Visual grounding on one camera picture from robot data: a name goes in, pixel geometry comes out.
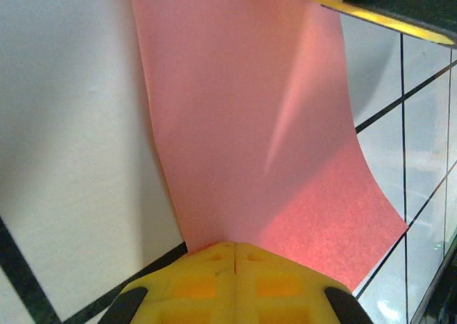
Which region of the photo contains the pink square paper sheet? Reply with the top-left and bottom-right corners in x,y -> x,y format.
127,0 -> 410,293

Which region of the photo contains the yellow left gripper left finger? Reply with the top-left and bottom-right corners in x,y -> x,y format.
103,241 -> 236,324

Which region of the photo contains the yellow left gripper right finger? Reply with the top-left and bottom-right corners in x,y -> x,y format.
235,243 -> 374,324

